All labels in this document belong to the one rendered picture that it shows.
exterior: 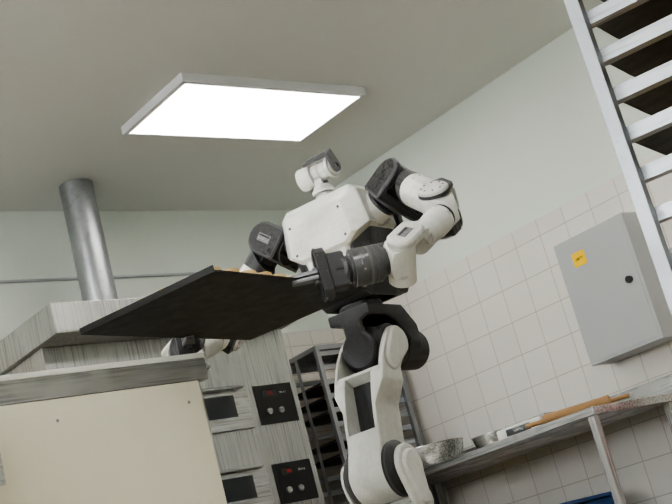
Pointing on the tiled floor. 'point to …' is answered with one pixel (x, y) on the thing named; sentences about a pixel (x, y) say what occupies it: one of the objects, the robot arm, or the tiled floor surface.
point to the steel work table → (506, 448)
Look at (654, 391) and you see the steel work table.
